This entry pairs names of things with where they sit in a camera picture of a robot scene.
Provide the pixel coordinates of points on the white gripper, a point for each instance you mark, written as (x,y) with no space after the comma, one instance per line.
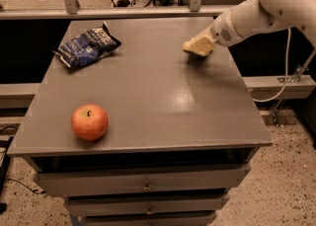
(222,33)

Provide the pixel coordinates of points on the yellow sponge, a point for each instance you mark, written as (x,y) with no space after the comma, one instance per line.
(199,48)

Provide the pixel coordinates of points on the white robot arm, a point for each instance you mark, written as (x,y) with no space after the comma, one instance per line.
(253,17)

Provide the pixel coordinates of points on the red apple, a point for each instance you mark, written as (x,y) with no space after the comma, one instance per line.
(89,122)

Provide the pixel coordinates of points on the grey drawer cabinet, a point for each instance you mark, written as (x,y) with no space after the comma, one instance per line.
(182,131)

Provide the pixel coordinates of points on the blue chip bag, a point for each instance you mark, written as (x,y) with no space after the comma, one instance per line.
(88,47)

